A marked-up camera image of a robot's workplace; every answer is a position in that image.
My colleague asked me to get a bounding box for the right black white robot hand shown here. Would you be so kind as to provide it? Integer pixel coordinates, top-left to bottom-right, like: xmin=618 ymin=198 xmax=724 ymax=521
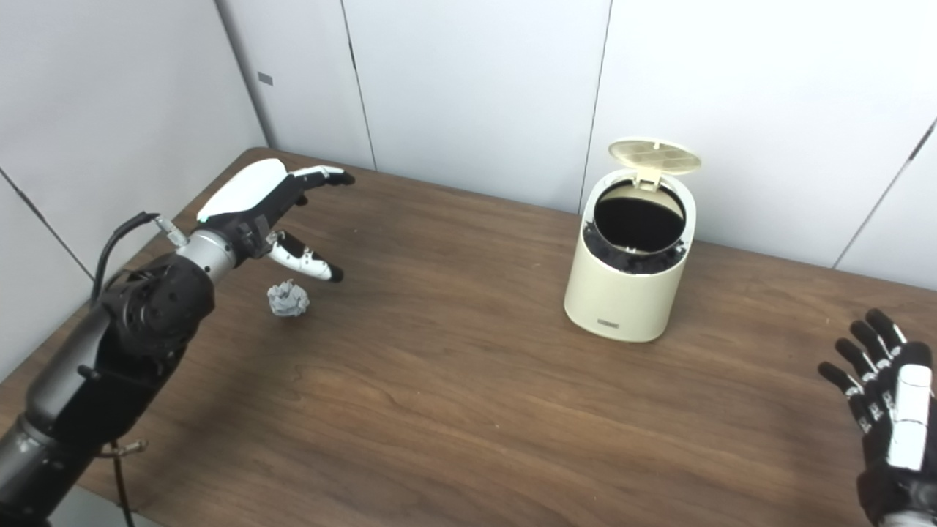
xmin=818 ymin=308 xmax=937 ymax=524

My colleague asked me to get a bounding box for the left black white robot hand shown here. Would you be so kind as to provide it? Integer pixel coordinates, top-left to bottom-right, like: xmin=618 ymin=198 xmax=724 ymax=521
xmin=196 ymin=158 xmax=356 ymax=283

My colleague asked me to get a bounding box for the white paper ball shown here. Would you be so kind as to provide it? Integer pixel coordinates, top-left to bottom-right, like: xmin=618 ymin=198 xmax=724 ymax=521
xmin=266 ymin=279 xmax=310 ymax=318

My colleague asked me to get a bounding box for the cream-colored bin body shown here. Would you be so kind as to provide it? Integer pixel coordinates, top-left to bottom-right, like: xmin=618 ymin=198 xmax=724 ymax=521
xmin=563 ymin=167 xmax=698 ymax=343

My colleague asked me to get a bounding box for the cream round bin lid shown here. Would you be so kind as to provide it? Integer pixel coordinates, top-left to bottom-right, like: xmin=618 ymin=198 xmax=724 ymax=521
xmin=608 ymin=138 xmax=702 ymax=193

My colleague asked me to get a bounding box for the black bin liner bag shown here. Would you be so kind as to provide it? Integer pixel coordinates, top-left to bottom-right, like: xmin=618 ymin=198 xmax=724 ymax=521
xmin=582 ymin=183 xmax=689 ymax=275

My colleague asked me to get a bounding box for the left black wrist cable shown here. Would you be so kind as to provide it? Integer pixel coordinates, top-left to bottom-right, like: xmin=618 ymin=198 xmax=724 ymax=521
xmin=89 ymin=212 xmax=190 ymax=301

